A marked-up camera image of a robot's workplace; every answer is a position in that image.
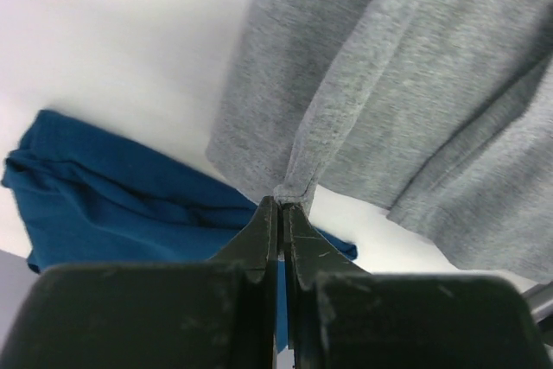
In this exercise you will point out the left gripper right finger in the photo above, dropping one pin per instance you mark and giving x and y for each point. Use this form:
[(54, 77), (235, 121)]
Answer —
[(341, 316)]

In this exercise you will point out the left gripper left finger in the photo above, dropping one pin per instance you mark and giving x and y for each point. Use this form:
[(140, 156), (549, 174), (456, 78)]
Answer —
[(218, 313)]

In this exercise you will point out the grey t shirt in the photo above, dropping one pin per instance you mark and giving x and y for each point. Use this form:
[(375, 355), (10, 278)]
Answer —
[(438, 111)]

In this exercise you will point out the folded blue t shirt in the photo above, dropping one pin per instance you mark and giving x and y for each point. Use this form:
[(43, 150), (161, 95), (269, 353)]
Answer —
[(87, 196)]

